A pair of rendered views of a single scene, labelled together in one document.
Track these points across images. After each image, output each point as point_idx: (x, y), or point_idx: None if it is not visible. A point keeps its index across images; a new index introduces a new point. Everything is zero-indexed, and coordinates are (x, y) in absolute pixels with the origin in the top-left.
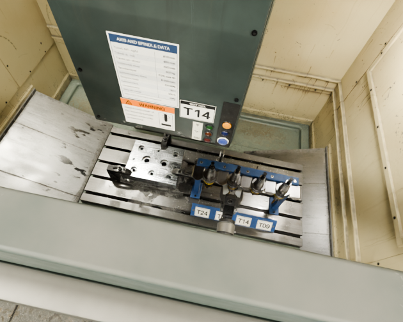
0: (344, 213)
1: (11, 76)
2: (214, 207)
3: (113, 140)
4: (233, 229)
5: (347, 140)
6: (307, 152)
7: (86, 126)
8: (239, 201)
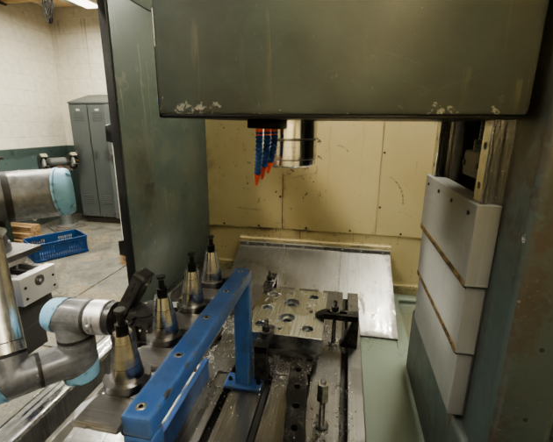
0: None
1: (376, 218)
2: (199, 413)
3: (333, 295)
4: (89, 314)
5: None
6: None
7: (372, 309)
8: (143, 319)
